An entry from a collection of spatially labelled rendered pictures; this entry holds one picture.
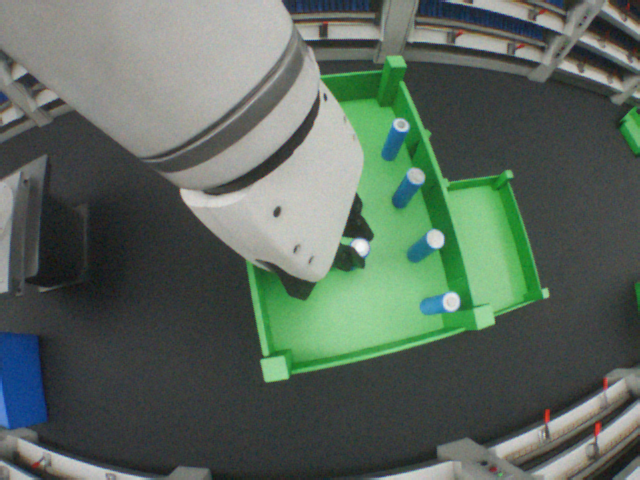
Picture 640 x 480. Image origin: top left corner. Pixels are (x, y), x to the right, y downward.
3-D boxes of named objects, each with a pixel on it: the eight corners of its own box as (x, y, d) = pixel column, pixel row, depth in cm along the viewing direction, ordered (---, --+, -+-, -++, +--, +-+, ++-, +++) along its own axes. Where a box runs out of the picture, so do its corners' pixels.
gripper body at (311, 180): (223, 47, 16) (302, 150, 26) (132, 199, 14) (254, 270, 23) (339, 24, 13) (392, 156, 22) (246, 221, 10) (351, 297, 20)
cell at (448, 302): (417, 300, 33) (440, 294, 27) (433, 296, 33) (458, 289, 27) (421, 317, 33) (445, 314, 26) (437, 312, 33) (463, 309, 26)
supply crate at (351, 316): (236, 118, 39) (222, 76, 31) (389, 96, 40) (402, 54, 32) (274, 370, 31) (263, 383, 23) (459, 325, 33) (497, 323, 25)
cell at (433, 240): (441, 227, 28) (419, 244, 35) (423, 231, 28) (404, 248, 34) (446, 246, 28) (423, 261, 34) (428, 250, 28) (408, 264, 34)
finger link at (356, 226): (324, 166, 25) (350, 205, 31) (310, 202, 24) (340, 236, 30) (362, 169, 23) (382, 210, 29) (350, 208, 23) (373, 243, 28)
